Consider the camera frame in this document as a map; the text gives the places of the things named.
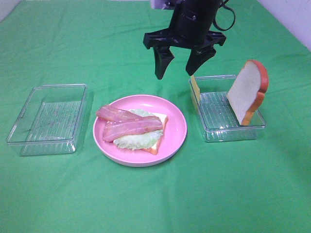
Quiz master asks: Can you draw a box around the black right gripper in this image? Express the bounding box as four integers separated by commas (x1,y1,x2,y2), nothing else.
143,14,226,80

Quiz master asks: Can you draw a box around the yellow toy cheese slice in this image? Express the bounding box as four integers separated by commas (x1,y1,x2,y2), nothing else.
190,75,200,105

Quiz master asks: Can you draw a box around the toy bread slice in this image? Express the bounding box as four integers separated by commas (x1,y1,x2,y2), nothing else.
142,113,168,155
226,60,269,126

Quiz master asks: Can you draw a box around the toy bacon strip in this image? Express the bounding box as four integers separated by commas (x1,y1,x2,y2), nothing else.
103,116,163,142
96,105,142,121

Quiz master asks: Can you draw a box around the toy lettuce leaf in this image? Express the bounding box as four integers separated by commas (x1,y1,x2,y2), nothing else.
113,109,168,154

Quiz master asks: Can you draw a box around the clear plastic box right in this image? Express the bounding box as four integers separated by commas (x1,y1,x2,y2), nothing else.
189,74,266,143

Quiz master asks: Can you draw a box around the clear plastic box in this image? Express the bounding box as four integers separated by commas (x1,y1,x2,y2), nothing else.
189,74,266,143
6,84,87,156

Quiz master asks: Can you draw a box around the pink plate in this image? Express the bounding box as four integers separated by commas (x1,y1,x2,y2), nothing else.
93,94,187,167

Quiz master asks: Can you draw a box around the clear plastic box left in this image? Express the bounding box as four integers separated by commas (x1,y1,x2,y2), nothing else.
6,84,87,156

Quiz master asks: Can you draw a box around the green tablecloth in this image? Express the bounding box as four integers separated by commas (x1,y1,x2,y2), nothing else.
0,0,311,233

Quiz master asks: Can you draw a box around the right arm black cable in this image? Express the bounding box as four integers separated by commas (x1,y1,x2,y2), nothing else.
212,0,236,32

